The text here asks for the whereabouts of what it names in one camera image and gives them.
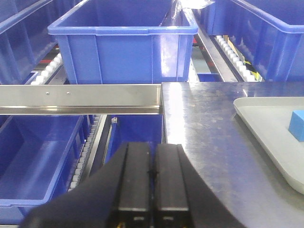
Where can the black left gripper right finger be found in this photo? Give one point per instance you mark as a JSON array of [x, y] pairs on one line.
[[182, 198]]

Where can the blue bin lower shelf right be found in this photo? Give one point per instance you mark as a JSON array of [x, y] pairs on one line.
[[134, 128]]

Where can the blue plastic bin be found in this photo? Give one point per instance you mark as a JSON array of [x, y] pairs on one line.
[[120, 42], [268, 33]]

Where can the grey metal tray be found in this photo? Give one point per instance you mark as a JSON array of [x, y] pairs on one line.
[[268, 119]]

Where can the white roller conveyor rail left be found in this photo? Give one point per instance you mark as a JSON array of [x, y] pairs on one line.
[[243, 67]]

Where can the blue bin lower shelf left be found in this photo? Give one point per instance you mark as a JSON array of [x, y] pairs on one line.
[[38, 157]]

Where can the blue plastic bin front right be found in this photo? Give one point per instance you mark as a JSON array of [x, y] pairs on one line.
[[268, 33]]

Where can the blue plastic bin front left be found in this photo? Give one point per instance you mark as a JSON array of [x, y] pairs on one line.
[[120, 42]]

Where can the blue bin far left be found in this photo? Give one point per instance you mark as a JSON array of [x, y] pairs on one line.
[[24, 38]]

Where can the steel shelf front rail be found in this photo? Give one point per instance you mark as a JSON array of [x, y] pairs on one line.
[[80, 99]]

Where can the clear plastic bag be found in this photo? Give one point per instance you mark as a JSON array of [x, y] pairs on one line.
[[173, 17]]

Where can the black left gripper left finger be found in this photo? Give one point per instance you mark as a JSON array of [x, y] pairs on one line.
[[116, 195]]

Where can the blue bin shelf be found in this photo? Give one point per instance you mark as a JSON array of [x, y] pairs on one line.
[[134, 128], [38, 157]]

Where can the blue cube block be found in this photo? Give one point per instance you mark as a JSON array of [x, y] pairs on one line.
[[296, 126]]

